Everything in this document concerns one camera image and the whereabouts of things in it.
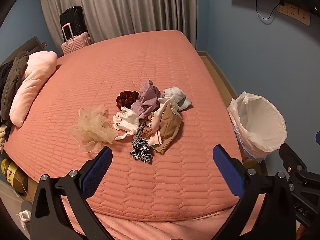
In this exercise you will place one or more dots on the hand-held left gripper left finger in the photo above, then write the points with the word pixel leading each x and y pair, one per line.
pixel 97 170

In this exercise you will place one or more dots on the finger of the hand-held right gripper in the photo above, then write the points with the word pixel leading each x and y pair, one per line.
pixel 318 137
pixel 291 157

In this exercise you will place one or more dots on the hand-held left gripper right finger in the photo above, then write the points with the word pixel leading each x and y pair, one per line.
pixel 227 170

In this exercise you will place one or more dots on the beige tulle scrunchie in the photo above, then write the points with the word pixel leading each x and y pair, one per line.
pixel 95 130

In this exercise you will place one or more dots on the leopard print scrunchie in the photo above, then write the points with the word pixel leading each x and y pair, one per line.
pixel 141 150

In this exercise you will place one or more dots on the trash bin with white liner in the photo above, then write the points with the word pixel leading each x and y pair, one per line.
pixel 260 120

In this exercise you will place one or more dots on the tan cloth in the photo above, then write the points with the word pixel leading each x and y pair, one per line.
pixel 170 127

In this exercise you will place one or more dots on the dark red velvet scrunchie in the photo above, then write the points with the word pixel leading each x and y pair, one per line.
pixel 122 100

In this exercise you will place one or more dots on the light pink cloth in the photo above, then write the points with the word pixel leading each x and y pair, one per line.
pixel 157 120

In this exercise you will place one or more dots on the lilac cloth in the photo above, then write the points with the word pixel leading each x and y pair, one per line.
pixel 146 100

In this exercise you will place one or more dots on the grey white sock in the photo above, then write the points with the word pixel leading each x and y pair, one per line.
pixel 178 97

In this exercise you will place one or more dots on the yellow plastic stool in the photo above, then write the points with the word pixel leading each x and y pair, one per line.
pixel 252 163

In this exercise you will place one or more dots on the crumpled white tissue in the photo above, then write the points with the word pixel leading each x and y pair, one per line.
pixel 25 215

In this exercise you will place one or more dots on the dark yellow roll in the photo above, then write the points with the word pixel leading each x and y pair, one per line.
pixel 12 177

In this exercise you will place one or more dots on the pink fleece blanket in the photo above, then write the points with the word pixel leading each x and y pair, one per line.
pixel 162 230

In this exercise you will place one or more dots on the pink pillow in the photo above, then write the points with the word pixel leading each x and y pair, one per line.
pixel 32 80

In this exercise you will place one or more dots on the pink quilted bed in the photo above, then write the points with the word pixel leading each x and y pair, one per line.
pixel 150 62

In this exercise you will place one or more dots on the dark jacket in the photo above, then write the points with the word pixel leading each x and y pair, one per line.
pixel 12 80

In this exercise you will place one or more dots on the pink suitcase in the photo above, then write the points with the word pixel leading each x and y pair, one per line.
pixel 77 43

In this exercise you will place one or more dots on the dark headboard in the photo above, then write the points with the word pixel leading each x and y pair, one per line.
pixel 32 43

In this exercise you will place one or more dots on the black suitcase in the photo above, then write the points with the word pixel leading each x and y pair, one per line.
pixel 75 17

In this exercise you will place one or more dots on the grey curtain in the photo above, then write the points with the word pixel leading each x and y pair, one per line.
pixel 125 5

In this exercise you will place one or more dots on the wooden wall socket panel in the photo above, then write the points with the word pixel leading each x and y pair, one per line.
pixel 292 11

